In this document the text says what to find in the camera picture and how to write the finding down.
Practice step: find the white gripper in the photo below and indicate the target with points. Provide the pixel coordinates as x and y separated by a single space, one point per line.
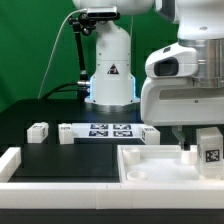
175 101

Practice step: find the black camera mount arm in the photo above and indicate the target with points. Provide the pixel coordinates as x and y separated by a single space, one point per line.
82 25

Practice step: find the white square tabletop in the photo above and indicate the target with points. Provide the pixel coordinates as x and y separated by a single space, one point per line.
165 163

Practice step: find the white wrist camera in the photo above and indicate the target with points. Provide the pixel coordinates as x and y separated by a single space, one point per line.
172 61

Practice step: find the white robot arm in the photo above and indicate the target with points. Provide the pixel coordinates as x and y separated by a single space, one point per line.
201 26

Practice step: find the white U-shaped fence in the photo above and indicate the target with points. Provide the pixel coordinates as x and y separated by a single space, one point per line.
202 194

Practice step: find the silver mounted camera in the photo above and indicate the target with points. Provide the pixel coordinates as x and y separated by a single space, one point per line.
102 12

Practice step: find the white fiducial marker plate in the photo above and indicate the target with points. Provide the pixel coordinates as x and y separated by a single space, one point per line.
106 130

